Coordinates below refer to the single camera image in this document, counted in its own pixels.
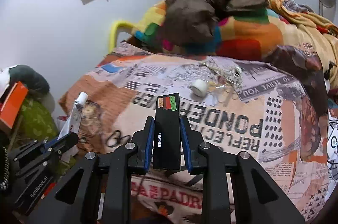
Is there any white squeezed tube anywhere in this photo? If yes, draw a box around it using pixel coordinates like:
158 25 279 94
57 92 88 140

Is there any black trainer card box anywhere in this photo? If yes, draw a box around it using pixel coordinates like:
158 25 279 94
152 93 181 171

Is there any green leaf pattern bag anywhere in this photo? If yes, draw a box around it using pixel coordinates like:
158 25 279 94
13 96 59 148

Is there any white tape roll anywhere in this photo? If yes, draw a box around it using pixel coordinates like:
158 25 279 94
190 79 209 98

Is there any printed newspaper pattern blanket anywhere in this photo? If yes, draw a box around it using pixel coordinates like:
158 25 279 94
60 44 329 222

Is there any orange box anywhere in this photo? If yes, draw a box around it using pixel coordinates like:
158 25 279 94
1 81 28 134

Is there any brown olive jacket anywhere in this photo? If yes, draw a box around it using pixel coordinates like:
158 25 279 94
160 0 269 46

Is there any dark brown cloth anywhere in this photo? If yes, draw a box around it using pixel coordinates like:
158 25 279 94
263 45 328 116

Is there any colourful patchwork blanket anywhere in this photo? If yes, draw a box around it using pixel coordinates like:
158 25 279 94
131 0 337 82

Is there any tangled white string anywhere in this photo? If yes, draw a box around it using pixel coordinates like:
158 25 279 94
199 59 245 92

